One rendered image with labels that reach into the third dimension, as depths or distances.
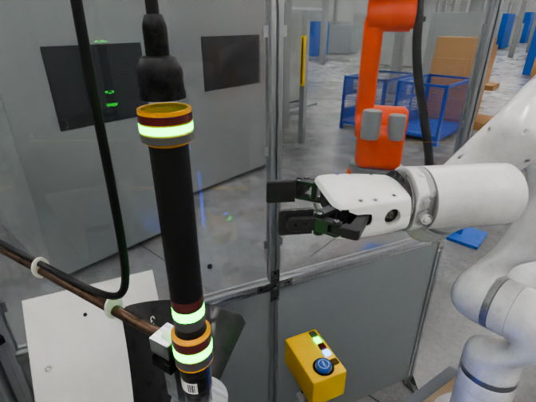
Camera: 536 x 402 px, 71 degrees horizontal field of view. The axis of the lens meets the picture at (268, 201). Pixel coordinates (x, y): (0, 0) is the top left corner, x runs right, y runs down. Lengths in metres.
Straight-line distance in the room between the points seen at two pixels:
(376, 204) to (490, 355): 0.61
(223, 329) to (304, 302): 0.95
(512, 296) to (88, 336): 0.87
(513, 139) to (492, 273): 0.38
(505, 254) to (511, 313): 0.12
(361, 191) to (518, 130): 0.26
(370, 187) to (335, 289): 1.17
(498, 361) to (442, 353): 1.78
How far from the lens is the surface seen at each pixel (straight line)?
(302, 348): 1.10
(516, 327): 0.92
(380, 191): 0.47
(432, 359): 2.69
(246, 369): 1.68
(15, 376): 1.27
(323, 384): 1.05
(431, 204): 0.50
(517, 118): 0.64
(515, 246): 0.91
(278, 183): 0.49
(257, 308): 1.47
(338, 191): 0.46
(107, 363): 0.91
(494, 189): 0.54
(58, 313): 0.92
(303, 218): 0.42
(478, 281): 0.93
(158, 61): 0.30
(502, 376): 1.01
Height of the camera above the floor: 1.88
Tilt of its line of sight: 26 degrees down
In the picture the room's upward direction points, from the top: straight up
